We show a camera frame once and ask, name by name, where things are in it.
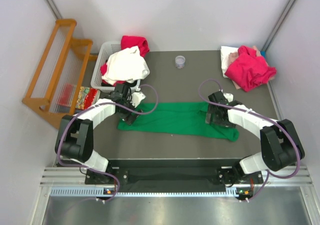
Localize green t shirt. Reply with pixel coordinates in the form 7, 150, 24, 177
117, 101, 239, 142

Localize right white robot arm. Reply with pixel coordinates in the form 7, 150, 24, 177
205, 91, 305, 183

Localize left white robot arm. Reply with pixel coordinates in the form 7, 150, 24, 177
54, 84, 146, 184

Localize blue item behind shirts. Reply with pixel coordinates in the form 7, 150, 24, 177
260, 51, 266, 58

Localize black t shirt in basket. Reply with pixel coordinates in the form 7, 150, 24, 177
101, 80, 139, 87

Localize colourful red box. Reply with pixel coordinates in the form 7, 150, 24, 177
75, 86, 101, 110

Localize white t shirt in basket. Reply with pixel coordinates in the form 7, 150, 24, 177
101, 46, 150, 85

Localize crumpled red t shirt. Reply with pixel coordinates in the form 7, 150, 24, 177
224, 45, 277, 93

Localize folded pink t shirt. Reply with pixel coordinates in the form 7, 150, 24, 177
226, 45, 270, 90

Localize folded white t shirt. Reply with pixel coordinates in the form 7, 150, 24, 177
220, 46, 239, 78

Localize jar of paper clips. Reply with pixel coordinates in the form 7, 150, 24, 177
175, 55, 186, 69

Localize white laundry basket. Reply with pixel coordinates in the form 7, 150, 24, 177
90, 40, 141, 94

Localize red t shirt in basket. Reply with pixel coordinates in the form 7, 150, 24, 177
100, 35, 150, 76

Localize wooden rack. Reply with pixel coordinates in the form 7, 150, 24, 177
22, 18, 98, 129

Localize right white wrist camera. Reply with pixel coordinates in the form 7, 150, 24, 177
223, 92, 234, 103

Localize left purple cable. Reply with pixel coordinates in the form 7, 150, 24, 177
56, 84, 160, 202

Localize purple cable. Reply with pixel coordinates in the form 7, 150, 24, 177
56, 84, 160, 202
198, 78, 302, 202

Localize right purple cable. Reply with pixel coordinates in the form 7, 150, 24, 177
198, 78, 302, 202

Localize slotted cable duct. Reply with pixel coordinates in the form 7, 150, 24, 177
50, 187, 251, 198

